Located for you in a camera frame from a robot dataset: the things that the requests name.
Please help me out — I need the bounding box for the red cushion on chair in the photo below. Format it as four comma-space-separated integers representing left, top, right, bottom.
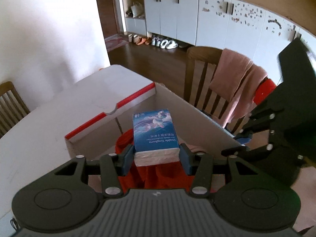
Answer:
253, 77, 276, 105

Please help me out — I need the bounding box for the wooden chair near cabinet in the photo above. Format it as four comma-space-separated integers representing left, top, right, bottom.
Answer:
183, 46, 246, 135

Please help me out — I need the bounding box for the dark wooden chair far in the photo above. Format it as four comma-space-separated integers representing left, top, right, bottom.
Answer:
0, 81, 30, 137

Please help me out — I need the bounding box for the row of shoes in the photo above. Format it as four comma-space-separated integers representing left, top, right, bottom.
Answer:
127, 34, 178, 50

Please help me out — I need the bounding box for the brown wooden door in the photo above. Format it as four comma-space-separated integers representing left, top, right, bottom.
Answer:
96, 0, 118, 39

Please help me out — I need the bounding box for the white wall cabinet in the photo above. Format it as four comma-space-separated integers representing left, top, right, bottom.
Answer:
125, 0, 315, 84

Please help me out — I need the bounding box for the pink scarf on chair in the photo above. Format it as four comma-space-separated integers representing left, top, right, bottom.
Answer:
209, 49, 268, 127

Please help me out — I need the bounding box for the red and white cardboard box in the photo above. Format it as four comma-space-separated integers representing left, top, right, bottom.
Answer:
65, 83, 239, 160

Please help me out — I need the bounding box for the red cloth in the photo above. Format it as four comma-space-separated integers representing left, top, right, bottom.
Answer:
115, 129, 195, 193

